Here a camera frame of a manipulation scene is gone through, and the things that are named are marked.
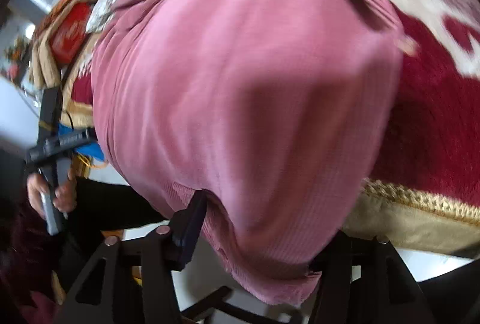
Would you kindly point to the person's dark red clothing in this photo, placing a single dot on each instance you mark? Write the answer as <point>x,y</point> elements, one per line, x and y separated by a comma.
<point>22,252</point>

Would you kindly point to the pink zip jacket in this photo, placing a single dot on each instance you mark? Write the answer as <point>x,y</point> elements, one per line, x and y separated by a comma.
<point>243,83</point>

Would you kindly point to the blue yellow plastic container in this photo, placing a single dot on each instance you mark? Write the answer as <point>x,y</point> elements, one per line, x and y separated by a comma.
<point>93,153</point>

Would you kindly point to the person's left hand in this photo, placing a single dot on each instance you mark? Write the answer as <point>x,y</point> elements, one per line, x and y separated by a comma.
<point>63,192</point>

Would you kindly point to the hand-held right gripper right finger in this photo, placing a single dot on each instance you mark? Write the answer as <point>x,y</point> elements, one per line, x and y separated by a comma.
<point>333,275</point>

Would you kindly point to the red floral blanket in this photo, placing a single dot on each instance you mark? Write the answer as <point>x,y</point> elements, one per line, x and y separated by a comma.
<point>431,121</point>

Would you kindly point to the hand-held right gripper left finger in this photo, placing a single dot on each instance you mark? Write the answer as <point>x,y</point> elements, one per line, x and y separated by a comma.
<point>187,230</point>

